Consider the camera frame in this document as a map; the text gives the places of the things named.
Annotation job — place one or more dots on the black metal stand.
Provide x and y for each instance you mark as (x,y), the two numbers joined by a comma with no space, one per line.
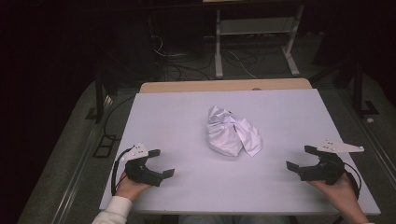
(100,96)
(358,90)

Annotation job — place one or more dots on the white metal stand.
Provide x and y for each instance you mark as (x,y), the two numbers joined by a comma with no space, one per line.
(255,26)

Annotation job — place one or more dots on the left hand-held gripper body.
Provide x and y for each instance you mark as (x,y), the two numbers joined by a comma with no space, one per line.
(141,172)

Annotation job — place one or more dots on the white board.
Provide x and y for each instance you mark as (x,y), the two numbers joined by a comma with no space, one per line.
(186,124)

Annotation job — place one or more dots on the person's right hand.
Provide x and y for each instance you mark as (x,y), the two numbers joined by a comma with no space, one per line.
(337,194)

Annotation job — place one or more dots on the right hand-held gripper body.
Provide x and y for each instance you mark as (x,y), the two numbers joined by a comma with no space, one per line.
(327,168)

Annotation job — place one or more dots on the person's left hand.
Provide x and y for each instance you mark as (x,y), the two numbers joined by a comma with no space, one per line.
(130,188)

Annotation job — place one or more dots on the metal floor rail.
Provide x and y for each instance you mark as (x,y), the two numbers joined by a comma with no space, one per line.
(379,149)
(81,158)

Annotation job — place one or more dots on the black floor frame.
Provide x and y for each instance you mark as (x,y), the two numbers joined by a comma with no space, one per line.
(106,145)

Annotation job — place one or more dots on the white shorts with black waistband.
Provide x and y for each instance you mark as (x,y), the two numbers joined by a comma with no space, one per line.
(232,133)

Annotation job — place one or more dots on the wooden table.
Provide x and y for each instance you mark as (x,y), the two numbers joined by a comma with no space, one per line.
(218,85)

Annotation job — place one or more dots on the small white round object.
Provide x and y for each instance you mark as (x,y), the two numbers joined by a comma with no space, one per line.
(369,120)

